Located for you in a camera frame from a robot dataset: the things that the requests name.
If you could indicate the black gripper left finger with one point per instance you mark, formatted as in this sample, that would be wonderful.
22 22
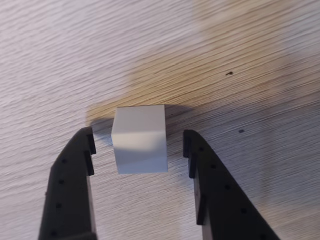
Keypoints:
70 195

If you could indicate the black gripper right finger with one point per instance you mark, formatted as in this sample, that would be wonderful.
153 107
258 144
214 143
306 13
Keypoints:
225 207

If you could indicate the white cube block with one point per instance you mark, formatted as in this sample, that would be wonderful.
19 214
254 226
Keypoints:
140 140

